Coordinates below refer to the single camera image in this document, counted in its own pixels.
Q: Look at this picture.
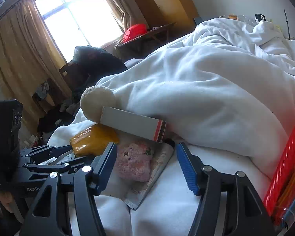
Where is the white duvet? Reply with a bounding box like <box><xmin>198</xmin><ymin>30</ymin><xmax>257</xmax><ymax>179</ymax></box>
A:
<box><xmin>46</xmin><ymin>17</ymin><xmax>295</xmax><ymax>236</ymax></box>

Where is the red cap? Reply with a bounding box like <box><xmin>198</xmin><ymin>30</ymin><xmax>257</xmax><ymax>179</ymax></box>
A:
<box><xmin>124</xmin><ymin>23</ymin><xmax>148</xmax><ymax>42</ymax></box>

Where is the beige curtain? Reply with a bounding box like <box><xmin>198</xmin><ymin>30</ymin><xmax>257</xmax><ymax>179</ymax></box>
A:
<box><xmin>0</xmin><ymin>0</ymin><xmax>71</xmax><ymax>134</ymax></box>

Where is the wooden wardrobe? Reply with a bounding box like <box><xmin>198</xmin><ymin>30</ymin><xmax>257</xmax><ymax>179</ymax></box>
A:
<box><xmin>135</xmin><ymin>0</ymin><xmax>199</xmax><ymax>32</ymax></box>

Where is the black electric kettle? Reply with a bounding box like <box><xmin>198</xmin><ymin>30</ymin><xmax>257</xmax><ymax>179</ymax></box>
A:
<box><xmin>255</xmin><ymin>13</ymin><xmax>266</xmax><ymax>22</ymax></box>

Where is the red plastic mesh basket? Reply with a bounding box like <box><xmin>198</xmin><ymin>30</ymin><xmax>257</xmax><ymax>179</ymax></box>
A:
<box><xmin>263</xmin><ymin>126</ymin><xmax>295</xmax><ymax>226</ymax></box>

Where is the grey red cardboard box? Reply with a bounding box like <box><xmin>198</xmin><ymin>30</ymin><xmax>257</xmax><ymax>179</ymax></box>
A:
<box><xmin>100</xmin><ymin>107</ymin><xmax>166</xmax><ymax>143</ymax></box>

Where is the dark wooden desk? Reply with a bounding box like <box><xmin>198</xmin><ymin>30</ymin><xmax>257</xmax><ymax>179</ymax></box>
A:
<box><xmin>115</xmin><ymin>22</ymin><xmax>175</xmax><ymax>61</ymax></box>

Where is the yellow packet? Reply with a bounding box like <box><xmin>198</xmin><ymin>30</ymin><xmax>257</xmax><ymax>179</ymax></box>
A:
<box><xmin>70</xmin><ymin>124</ymin><xmax>119</xmax><ymax>157</ymax></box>

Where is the beige fluffy ball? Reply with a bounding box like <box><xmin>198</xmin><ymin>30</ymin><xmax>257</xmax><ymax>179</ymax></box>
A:
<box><xmin>80</xmin><ymin>86</ymin><xmax>117</xmax><ymax>123</ymax></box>

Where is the black clothes pile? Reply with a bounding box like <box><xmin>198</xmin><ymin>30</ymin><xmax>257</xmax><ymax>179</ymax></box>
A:
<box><xmin>60</xmin><ymin>46</ymin><xmax>127</xmax><ymax>93</ymax></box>

